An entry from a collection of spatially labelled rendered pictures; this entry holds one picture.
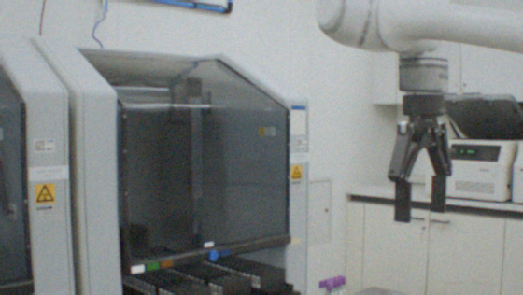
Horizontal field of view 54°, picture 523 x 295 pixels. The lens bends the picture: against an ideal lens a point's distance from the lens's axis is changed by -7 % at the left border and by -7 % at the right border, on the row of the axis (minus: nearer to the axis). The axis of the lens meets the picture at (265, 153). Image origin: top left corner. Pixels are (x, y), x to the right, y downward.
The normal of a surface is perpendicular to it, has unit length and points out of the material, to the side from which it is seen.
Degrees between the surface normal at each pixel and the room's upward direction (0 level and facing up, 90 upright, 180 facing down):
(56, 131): 90
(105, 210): 90
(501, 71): 90
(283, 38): 90
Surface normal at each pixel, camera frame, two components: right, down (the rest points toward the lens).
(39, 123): 0.69, 0.04
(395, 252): -0.73, 0.04
